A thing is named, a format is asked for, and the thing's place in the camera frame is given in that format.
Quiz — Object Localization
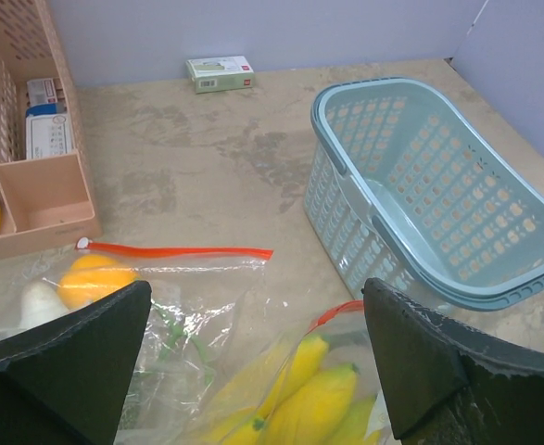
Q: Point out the light blue plastic basket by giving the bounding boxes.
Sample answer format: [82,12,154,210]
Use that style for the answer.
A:
[304,77,544,312]

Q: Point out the clear zip bag orange zipper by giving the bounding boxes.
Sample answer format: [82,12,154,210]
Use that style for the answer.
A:
[0,238,272,444]

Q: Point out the orange fruit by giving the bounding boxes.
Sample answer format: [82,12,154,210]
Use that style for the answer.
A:
[57,254,140,310]

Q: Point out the white garlic bulbs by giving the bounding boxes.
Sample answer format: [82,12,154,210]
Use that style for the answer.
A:
[19,281,70,330]

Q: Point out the white blue box in organizer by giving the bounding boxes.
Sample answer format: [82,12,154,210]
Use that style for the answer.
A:
[25,78,73,159]

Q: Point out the green netted melon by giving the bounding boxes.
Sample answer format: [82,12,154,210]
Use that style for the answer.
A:
[152,303,214,386]

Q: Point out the pink plastic file organizer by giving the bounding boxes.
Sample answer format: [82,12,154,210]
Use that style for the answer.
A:
[0,1,102,260]

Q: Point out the yellow banana bunch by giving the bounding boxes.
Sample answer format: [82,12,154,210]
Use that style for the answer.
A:
[199,334,382,444]

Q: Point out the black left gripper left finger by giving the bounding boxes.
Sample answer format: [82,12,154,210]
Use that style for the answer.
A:
[0,281,152,444]

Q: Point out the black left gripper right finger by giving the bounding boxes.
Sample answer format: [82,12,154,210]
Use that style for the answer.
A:
[363,278,544,444]

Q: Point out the small green white box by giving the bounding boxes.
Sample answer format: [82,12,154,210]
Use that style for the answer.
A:
[185,56,255,94]

